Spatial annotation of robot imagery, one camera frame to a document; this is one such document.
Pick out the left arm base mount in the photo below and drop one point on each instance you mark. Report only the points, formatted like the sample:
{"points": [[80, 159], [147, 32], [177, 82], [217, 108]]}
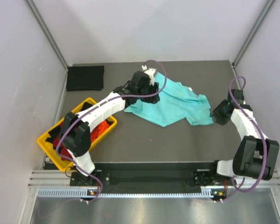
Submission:
{"points": [[79, 180]]}

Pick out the dark red t shirt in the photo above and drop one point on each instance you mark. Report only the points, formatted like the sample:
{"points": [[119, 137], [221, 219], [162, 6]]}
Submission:
{"points": [[58, 142]]}

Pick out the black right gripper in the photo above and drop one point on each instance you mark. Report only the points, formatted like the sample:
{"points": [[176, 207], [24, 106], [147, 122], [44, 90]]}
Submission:
{"points": [[220, 120]]}

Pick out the teal t shirt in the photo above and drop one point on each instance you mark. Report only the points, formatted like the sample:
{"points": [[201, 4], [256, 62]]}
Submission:
{"points": [[177, 102]]}

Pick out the aluminium frame rail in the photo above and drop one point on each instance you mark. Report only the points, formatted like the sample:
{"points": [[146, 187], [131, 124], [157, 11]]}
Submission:
{"points": [[57, 179]]}

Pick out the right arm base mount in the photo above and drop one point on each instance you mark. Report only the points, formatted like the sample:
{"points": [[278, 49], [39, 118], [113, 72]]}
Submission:
{"points": [[203, 177]]}

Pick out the yellow plastic bin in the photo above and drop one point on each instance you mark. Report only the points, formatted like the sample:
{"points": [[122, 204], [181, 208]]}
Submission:
{"points": [[62, 162]]}

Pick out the orange t shirt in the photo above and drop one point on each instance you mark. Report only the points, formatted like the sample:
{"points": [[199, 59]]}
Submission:
{"points": [[99, 130]]}

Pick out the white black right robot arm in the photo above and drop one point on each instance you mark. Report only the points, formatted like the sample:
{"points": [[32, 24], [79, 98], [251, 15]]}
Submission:
{"points": [[250, 154]]}

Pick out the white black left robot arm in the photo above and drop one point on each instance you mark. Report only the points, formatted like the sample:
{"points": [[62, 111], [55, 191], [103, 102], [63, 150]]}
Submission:
{"points": [[75, 134]]}

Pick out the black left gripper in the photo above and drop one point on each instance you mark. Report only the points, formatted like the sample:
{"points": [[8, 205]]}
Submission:
{"points": [[152, 87]]}

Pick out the folded black t shirt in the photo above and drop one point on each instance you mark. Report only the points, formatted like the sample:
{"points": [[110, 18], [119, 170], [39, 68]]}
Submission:
{"points": [[85, 78]]}

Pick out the black t shirt in bin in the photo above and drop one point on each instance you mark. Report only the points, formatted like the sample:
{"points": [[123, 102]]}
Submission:
{"points": [[54, 134]]}

